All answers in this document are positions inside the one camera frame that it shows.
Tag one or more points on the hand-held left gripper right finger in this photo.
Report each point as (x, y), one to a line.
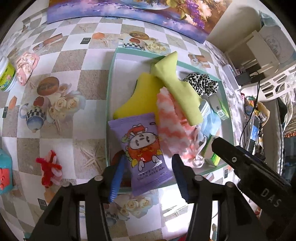
(182, 180)

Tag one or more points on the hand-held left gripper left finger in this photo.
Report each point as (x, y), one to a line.
(116, 180)

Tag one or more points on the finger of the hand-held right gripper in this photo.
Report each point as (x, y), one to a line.
(231, 157)

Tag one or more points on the blue face mask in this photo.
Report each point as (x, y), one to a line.
(211, 122)

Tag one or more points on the purple wipes packet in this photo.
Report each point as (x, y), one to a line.
(141, 143)

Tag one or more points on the pink striped fluffy towel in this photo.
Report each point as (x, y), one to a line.
(171, 125)

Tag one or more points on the leopard print scrunchie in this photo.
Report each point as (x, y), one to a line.
(201, 81)

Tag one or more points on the green cloth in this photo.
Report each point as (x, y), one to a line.
(180, 92)

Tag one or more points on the yellow sponge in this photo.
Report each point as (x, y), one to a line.
(138, 97)

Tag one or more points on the teal rimmed white tray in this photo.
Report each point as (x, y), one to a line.
(122, 69)

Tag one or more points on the red pipe cleaner toy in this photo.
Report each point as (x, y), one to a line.
(48, 166)

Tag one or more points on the black device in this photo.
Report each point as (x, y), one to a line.
(244, 78)

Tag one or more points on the white power strip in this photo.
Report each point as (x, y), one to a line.
(230, 75)

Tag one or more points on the white plastic basket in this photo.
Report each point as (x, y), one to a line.
(277, 78)

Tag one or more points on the teal plastic toy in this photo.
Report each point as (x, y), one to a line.
(4, 166)

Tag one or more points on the white shelf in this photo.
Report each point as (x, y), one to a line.
(268, 46)

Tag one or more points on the pink patterned scrunchie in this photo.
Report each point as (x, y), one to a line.
(25, 67)

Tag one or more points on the flower painting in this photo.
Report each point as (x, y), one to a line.
(185, 14)

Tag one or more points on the white medicine bottle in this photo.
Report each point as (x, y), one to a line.
(7, 76)

